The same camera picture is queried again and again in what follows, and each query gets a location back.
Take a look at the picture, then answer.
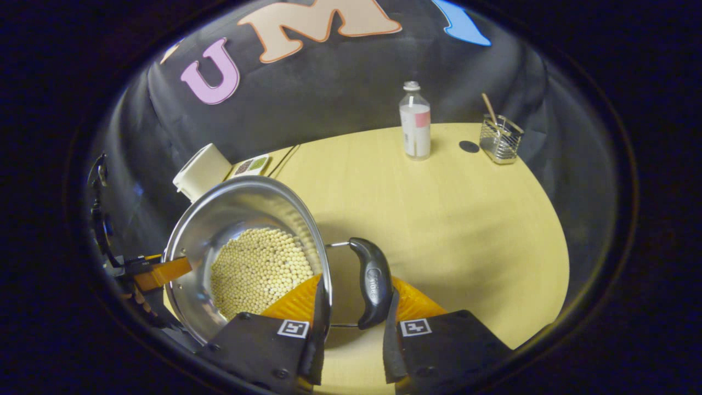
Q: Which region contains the white seasoning tray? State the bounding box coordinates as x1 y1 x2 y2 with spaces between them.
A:
228 154 271 180

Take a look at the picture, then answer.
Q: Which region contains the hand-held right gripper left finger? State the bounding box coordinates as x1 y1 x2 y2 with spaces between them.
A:
195 273 332 394

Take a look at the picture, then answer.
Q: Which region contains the black backdrop cloth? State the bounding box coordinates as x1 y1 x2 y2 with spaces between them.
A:
90 0 620 308

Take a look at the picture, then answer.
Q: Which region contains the wooden stick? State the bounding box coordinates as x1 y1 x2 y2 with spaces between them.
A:
482 93 501 132

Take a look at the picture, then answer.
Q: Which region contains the white toaster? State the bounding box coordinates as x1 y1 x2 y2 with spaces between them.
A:
172 143 233 202

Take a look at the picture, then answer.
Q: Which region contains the pile of yellow soybeans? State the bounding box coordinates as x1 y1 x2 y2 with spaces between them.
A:
210 227 314 321

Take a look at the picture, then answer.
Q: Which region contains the clear mesh holder cup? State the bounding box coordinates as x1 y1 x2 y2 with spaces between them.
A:
479 114 525 165

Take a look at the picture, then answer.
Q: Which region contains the clear bottle with white cap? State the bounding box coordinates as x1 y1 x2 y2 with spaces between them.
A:
399 81 432 161

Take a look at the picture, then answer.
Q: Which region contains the steel pot with black handle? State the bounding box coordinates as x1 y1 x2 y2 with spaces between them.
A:
162 176 394 346

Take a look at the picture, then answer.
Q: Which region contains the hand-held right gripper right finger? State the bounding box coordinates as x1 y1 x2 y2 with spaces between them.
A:
382 276 514 395

